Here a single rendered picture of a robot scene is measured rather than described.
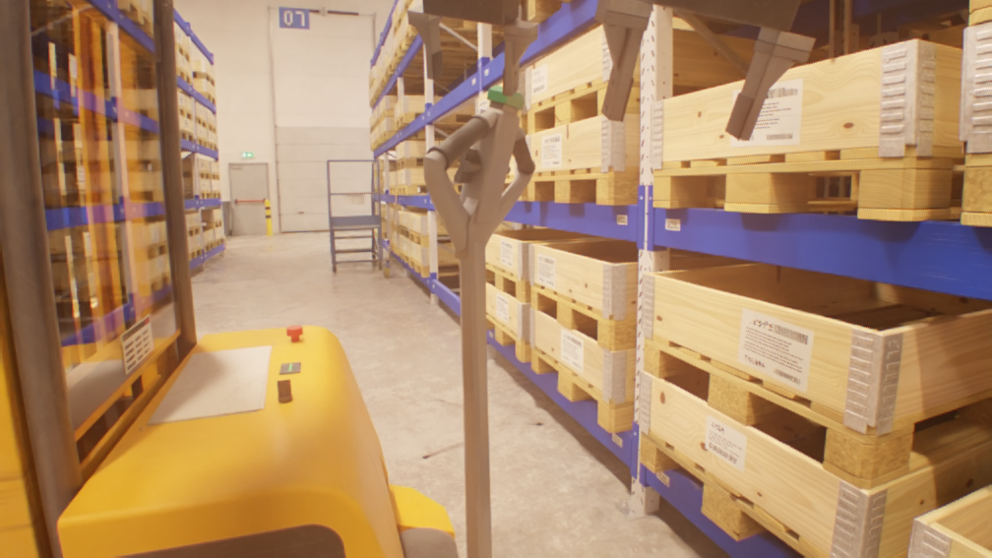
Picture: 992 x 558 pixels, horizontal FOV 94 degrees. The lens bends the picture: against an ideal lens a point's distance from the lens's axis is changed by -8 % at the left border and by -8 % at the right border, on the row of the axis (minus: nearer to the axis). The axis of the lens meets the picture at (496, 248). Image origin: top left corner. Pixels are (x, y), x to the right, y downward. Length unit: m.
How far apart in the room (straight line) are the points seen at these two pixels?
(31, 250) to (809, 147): 1.37
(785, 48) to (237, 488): 0.76
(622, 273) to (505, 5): 1.39
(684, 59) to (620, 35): 1.70
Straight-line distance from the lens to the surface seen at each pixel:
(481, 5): 0.73
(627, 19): 0.46
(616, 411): 2.10
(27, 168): 0.75
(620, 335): 2.00
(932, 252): 1.23
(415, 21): 0.81
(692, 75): 2.18
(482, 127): 0.83
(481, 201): 0.89
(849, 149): 1.26
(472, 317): 0.95
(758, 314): 1.40
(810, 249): 1.37
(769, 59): 0.53
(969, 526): 1.45
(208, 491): 0.74
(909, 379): 1.33
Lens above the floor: 1.25
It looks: 7 degrees down
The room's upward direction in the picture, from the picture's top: 1 degrees counter-clockwise
